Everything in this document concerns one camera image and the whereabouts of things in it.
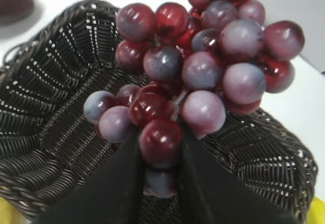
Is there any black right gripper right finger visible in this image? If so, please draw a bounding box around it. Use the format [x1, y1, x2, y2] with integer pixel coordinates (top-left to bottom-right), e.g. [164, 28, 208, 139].
[177, 123, 299, 223]

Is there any dark red apple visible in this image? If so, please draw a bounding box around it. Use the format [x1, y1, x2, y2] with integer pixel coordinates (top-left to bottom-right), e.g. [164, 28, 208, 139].
[1, 0, 35, 25]

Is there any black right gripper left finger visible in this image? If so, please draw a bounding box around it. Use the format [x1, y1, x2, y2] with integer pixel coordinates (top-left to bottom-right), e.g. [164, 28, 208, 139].
[32, 129, 145, 223]

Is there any dark brown woven basket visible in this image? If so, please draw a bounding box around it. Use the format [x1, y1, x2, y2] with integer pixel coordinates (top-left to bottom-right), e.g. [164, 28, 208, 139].
[1, 0, 318, 223]

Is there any orange yellow mango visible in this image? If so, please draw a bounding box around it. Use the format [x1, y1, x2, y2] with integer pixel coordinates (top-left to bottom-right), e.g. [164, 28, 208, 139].
[0, 198, 24, 224]

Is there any yellow banana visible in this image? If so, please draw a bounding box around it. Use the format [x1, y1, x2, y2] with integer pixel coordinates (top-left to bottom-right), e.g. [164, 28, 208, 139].
[306, 197, 325, 224]

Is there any purple grape bunch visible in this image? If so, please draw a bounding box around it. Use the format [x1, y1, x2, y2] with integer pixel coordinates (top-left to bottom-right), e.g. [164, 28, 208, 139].
[83, 0, 305, 199]

